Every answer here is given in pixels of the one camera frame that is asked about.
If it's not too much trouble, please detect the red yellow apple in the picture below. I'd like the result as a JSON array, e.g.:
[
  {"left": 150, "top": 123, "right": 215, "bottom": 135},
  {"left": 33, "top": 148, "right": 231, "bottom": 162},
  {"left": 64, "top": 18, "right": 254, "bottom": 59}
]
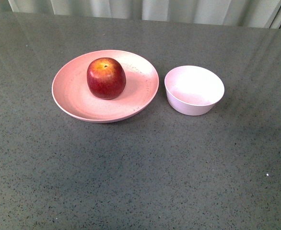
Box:
[{"left": 87, "top": 57, "right": 126, "bottom": 100}]

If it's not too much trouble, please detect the light pink bowl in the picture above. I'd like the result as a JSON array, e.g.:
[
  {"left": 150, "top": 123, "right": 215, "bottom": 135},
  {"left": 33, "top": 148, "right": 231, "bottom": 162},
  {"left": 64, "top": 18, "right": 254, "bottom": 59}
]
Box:
[{"left": 164, "top": 66, "right": 225, "bottom": 116}]

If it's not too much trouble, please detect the pink plate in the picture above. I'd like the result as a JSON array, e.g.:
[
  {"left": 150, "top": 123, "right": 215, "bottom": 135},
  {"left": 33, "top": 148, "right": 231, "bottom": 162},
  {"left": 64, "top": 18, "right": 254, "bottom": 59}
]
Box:
[{"left": 52, "top": 50, "right": 159, "bottom": 123}]

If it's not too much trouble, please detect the white curtain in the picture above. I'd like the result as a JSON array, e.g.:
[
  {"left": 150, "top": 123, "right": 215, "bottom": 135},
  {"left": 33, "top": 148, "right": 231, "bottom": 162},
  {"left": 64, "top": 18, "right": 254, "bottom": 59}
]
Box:
[{"left": 0, "top": 0, "right": 281, "bottom": 29}]

